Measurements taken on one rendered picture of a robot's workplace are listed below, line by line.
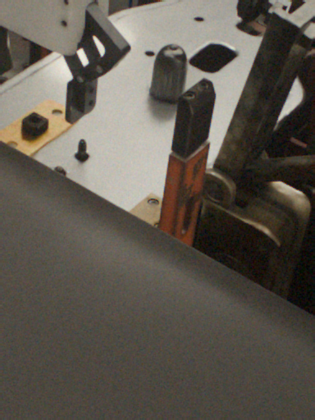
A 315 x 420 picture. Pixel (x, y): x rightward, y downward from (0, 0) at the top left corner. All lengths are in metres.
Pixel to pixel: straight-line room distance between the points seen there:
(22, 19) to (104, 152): 0.14
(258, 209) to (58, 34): 0.20
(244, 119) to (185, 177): 0.10
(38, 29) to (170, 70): 0.17
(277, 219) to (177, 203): 0.13
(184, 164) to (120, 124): 0.28
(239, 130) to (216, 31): 0.33
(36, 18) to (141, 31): 0.25
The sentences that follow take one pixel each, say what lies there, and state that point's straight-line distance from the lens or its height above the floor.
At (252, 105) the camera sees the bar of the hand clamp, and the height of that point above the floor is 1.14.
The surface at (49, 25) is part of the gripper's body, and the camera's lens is 0.84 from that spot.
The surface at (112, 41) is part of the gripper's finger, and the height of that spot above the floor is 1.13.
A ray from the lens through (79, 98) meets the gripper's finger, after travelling 0.87.
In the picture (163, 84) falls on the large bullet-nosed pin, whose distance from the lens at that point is 0.98.
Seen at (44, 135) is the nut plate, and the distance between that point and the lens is 0.93.
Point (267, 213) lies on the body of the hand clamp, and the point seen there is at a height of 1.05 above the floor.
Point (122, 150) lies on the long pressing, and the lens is 0.93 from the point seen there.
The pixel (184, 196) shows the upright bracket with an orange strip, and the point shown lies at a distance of 0.70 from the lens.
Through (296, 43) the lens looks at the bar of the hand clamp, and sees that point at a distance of 0.73.
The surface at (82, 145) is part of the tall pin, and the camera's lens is 0.91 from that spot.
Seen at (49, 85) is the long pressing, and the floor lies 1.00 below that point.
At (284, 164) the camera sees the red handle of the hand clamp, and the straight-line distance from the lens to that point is 0.79.
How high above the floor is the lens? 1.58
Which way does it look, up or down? 42 degrees down
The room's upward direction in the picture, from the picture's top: 8 degrees clockwise
